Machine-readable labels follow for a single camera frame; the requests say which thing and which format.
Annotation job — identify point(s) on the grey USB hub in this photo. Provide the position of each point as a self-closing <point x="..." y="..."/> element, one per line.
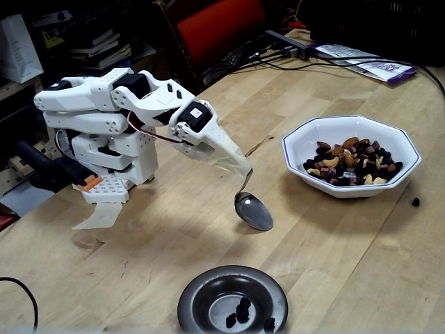
<point x="295" y="47"/>

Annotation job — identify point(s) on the white paper bag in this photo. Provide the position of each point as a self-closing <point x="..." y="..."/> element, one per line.
<point x="17" y="52"/>

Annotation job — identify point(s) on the stack of books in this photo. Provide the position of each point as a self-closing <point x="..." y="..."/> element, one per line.
<point x="101" y="48"/>

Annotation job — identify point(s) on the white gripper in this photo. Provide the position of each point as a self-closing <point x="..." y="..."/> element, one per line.
<point x="216" y="138"/>

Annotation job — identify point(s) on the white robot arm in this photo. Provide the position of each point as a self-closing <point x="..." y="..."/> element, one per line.
<point x="87" y="121"/>

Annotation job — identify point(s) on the wooden shelf frame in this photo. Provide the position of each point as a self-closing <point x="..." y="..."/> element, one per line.
<point x="43" y="87"/>

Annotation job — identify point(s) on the yellow and black box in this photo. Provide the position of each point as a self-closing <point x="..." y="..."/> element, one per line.
<point x="52" y="38"/>

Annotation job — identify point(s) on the single dark raisin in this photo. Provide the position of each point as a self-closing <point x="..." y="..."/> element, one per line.
<point x="416" y="202"/>

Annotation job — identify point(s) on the dark raisin pieces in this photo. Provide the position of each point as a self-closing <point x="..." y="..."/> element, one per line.
<point x="244" y="308"/>

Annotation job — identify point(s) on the white tape sheet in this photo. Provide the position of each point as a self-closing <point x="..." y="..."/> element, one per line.
<point x="101" y="217"/>

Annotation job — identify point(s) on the large black slotted box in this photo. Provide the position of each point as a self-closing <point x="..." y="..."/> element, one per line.
<point x="365" y="21"/>

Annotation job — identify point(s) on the bent metal spoon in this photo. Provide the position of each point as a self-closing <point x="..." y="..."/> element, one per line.
<point x="253" y="212"/>

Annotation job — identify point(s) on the cream masking tape wrap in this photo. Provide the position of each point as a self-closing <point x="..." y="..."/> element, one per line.
<point x="233" y="160"/>

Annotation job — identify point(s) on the purple and white plastic bag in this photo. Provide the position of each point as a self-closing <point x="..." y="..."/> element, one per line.
<point x="396" y="71"/>

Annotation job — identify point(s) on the white octagonal bowl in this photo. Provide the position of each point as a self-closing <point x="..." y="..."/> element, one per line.
<point x="393" y="132"/>

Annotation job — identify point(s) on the nut and raisin mix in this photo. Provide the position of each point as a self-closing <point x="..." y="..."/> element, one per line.
<point x="347" y="163"/>

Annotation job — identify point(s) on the brown round plate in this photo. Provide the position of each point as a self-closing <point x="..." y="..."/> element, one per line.
<point x="194" y="299"/>

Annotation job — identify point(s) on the red wooden chair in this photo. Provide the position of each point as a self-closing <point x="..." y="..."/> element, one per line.
<point x="215" y="24"/>

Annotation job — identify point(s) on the black clamp with orange pad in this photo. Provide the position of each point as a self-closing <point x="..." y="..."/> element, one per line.
<point x="52" y="168"/>

